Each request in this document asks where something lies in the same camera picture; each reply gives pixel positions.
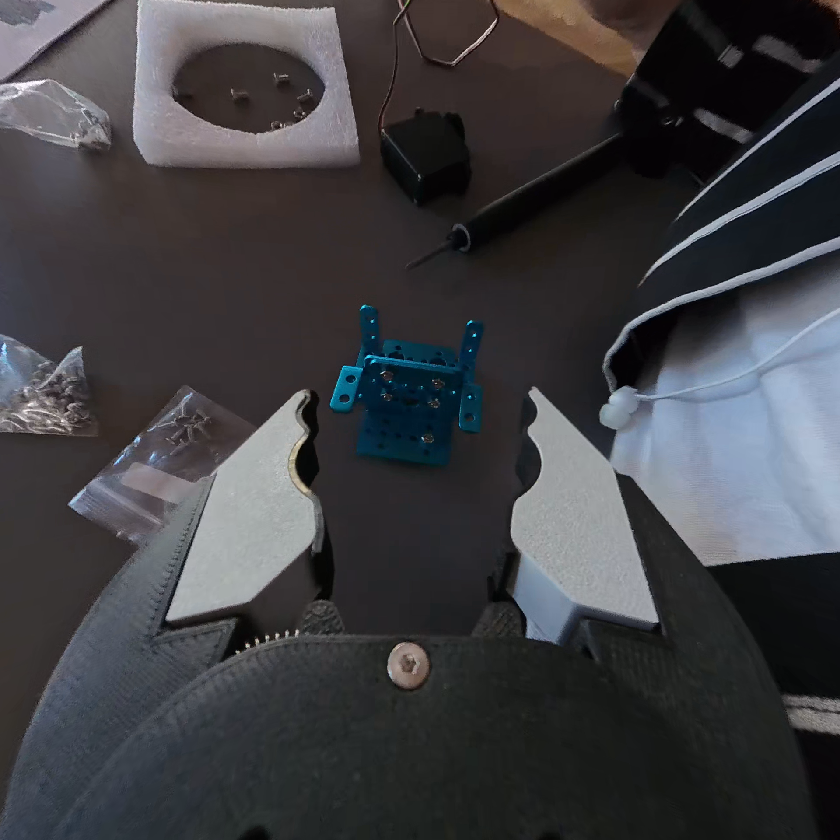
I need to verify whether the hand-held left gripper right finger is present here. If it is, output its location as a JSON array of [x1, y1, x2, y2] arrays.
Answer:
[[507, 386, 660, 648]]

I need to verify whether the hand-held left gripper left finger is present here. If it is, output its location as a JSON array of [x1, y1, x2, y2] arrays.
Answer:
[[165, 389, 327, 624]]

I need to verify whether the black screwdriver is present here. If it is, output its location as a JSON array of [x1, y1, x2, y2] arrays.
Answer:
[[405, 133, 624, 271]]

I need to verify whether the blue metal bracket assembly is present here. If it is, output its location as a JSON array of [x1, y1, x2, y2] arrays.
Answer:
[[330, 304, 487, 468]]

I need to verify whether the dark brown desk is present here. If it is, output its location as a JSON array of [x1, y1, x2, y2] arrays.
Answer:
[[0, 0, 697, 785]]

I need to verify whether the flat clear bag of screws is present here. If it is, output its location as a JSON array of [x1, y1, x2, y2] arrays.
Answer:
[[69, 386, 258, 546]]

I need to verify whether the black white striped jacket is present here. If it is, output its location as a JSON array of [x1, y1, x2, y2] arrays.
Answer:
[[602, 72, 840, 840]]

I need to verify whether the white shirt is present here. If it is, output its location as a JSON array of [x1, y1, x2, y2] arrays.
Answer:
[[610, 282, 840, 565]]

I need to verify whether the black servo motor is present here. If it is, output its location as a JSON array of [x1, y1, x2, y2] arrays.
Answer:
[[381, 108, 473, 206]]

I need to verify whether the clear plastic bag of screws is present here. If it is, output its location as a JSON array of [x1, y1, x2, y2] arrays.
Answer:
[[0, 79, 112, 153], [0, 335, 99, 437]]

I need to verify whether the group of small metal fasteners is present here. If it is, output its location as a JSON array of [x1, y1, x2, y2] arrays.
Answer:
[[172, 71, 315, 129]]

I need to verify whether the instruction booklet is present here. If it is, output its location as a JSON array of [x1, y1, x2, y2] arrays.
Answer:
[[0, 0, 116, 83]]

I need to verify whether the white drawstring cord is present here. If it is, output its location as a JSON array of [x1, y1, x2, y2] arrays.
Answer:
[[599, 308, 840, 431]]

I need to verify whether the thin servo cable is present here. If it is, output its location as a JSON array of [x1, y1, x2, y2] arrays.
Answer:
[[379, 0, 501, 140]]

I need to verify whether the white foam frame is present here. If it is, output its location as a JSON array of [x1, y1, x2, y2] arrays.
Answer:
[[133, 0, 361, 169]]

